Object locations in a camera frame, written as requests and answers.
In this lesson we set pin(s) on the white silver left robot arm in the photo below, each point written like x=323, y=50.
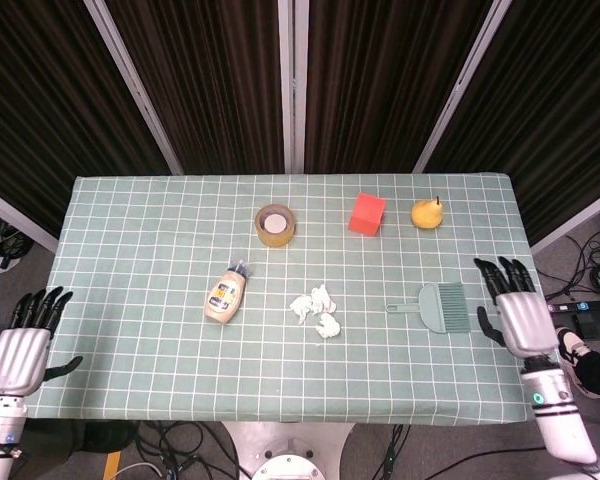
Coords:
x=0, y=425

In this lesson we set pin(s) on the brown packing tape roll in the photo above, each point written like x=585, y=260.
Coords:
x=275, y=235

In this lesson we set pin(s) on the white black sneaker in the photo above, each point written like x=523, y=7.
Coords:
x=570, y=350

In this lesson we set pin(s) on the crumpled white paper ball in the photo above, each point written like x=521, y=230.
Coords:
x=328, y=326
x=301, y=306
x=324, y=298

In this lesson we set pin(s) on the green checked tablecloth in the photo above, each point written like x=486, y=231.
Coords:
x=155, y=300

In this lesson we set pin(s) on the mayonnaise squeeze bottle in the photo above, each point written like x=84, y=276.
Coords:
x=224, y=300

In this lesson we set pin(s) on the orange cube box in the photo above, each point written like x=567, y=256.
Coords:
x=365, y=217

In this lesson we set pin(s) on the yellow pear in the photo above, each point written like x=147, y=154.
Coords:
x=426, y=215

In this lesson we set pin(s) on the yellow floor tape strip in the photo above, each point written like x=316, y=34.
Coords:
x=111, y=467

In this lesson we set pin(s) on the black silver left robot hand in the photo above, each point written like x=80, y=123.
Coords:
x=17, y=360

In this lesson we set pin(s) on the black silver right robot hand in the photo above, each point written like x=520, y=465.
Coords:
x=527, y=325

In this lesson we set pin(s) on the black power strip blue lights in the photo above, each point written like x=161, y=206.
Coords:
x=597, y=306

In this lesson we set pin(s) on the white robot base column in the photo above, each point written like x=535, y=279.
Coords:
x=287, y=450

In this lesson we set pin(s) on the dark fabric partition panel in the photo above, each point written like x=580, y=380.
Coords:
x=380, y=75
x=40, y=100
x=555, y=100
x=205, y=75

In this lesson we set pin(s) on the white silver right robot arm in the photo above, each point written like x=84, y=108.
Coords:
x=555, y=405

